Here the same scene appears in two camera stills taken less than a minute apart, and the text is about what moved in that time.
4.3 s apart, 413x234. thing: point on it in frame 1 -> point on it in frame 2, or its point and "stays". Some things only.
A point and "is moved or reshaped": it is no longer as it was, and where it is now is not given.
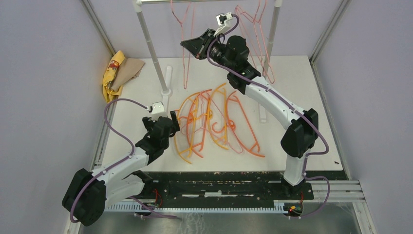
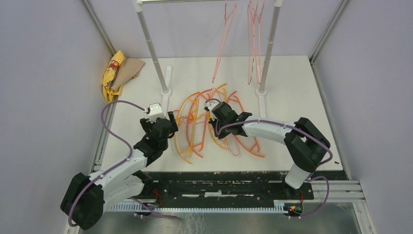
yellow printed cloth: x=110 y=75 stays
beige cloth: x=130 y=68 stays
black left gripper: x=148 y=124 stays
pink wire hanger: x=182 y=22 is moved or reshaped
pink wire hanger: x=260 y=10 -> x=252 y=11
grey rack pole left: x=137 y=4 stays
